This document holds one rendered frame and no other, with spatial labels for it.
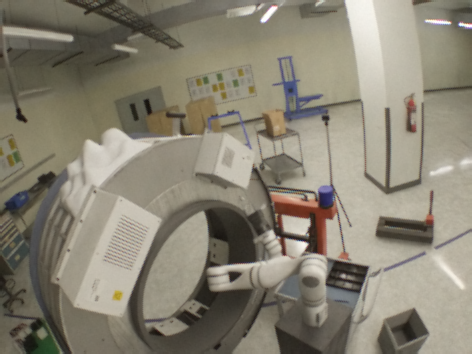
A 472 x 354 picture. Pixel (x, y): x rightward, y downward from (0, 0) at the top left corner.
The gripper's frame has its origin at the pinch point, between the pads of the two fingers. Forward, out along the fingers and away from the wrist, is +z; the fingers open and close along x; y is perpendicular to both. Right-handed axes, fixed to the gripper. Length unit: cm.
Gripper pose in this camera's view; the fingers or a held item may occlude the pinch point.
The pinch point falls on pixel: (245, 201)
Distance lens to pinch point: 124.4
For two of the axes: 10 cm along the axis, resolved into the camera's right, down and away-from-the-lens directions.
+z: -4.7, -8.3, 3.1
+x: 7.5, -5.6, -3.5
